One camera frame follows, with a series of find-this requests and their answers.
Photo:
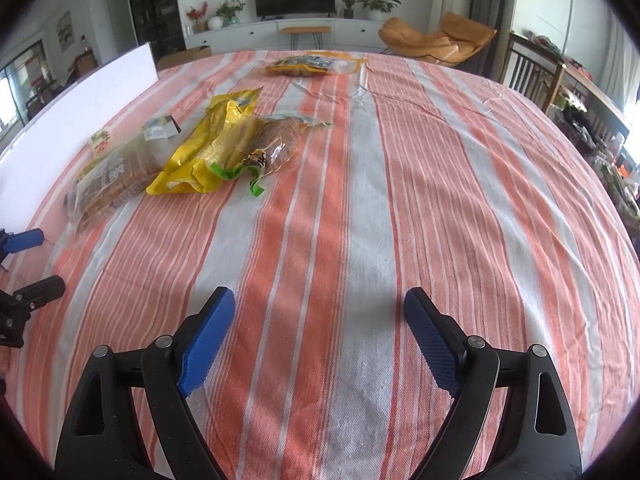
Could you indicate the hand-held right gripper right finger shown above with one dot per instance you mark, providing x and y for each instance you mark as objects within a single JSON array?
[{"x": 432, "y": 345}]

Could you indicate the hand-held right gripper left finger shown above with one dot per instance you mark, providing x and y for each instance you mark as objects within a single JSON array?
[{"x": 207, "y": 345}]

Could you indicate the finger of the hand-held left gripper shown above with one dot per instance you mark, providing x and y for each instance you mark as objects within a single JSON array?
[
  {"x": 42, "y": 290},
  {"x": 25, "y": 240}
]

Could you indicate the clear packet of brown crackers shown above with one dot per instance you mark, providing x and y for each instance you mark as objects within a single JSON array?
[{"x": 110, "y": 180}]

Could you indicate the small red green label packet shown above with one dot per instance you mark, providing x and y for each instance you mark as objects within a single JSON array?
[{"x": 101, "y": 141}]

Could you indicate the white foam board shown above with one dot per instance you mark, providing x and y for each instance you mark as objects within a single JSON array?
[{"x": 75, "y": 125}]

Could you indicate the orange striped tablecloth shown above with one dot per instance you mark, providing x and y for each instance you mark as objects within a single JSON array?
[{"x": 400, "y": 210}]

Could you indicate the small white label packet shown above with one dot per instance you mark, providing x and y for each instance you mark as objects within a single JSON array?
[{"x": 159, "y": 129}]

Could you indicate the yellow snack bag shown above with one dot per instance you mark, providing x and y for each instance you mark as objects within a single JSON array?
[{"x": 200, "y": 155}]

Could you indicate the clear packet of brown bread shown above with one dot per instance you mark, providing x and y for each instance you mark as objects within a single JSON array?
[{"x": 275, "y": 142}]

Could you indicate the cardboard box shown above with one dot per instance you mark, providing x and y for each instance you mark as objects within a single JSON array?
[{"x": 185, "y": 57}]

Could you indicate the cluttered wooden side table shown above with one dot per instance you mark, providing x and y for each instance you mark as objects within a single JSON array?
[{"x": 595, "y": 135}]

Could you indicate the black tall cabinet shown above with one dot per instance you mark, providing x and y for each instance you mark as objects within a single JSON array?
[{"x": 155, "y": 5}]

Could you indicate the red flowers in vase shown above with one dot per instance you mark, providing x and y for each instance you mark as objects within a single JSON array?
[{"x": 197, "y": 15}]

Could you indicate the round white vase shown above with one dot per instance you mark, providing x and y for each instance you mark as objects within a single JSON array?
[{"x": 215, "y": 23}]

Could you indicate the dark wooden chair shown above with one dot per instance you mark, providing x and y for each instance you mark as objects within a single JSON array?
[{"x": 530, "y": 70}]

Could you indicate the yellow clear snack packet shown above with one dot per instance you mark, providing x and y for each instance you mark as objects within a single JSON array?
[{"x": 310, "y": 64}]

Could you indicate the orange lounge chair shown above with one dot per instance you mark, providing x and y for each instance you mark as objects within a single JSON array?
[{"x": 425, "y": 42}]

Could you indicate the white television cabinet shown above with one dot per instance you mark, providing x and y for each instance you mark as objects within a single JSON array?
[{"x": 250, "y": 32}]

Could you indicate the green potted plant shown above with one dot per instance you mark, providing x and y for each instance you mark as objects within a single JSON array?
[{"x": 230, "y": 10}]

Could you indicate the small wooden bench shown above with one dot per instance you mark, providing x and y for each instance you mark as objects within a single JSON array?
[{"x": 305, "y": 30}]

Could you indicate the grey curtain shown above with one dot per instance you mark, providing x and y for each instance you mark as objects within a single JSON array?
[{"x": 480, "y": 0}]

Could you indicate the small dark potted plant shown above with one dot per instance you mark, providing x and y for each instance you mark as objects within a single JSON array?
[{"x": 348, "y": 6}]

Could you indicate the large leafy potted plant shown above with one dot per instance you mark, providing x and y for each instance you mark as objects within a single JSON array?
[{"x": 377, "y": 0}]

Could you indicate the framed wall picture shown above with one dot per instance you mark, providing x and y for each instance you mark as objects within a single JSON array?
[{"x": 64, "y": 30}]

